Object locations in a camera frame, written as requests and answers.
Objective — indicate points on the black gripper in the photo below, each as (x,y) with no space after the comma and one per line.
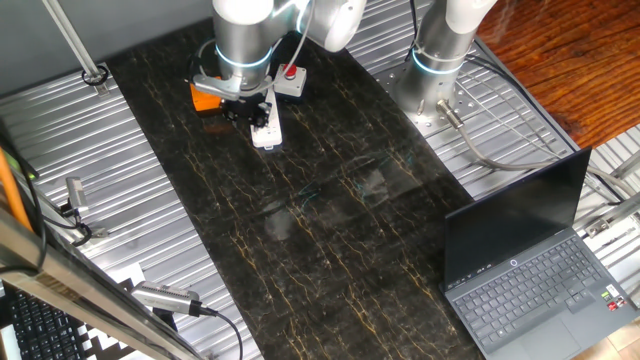
(240,109)

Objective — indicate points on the white four-socket power strip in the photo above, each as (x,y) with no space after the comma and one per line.
(267,137)

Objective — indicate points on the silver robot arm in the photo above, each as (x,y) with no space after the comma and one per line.
(240,30)

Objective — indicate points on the grey box red button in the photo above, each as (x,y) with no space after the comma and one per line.
(295,85)

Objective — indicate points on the orange box red button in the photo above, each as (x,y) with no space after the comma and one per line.
(205,104)

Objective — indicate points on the black marble pattern mat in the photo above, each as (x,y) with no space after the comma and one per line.
(325,225)

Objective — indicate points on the black white marker sheet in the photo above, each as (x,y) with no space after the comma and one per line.
(127,275)

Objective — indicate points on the orange tube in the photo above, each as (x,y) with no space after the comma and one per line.
(12,195)

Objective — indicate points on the black keyboard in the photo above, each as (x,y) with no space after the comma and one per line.
(40,330)

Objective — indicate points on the dark grey laptop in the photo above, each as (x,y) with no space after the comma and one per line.
(525,295)

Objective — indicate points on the aluminium extrusion bar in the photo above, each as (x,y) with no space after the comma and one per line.
(620,210)
(627,165)

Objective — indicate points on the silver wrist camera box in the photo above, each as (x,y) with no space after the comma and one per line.
(215,86)

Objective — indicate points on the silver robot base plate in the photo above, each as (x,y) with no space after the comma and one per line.
(387,75)

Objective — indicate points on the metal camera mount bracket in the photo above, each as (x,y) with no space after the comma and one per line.
(99,232)

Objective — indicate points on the small silver camera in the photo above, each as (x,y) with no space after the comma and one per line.
(76,194)

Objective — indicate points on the aluminium post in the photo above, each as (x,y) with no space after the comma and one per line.
(75,42)

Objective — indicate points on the large silver camera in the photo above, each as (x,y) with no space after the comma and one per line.
(165,297)

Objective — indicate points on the aluminium frame beam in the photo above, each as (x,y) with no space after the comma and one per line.
(75,290)

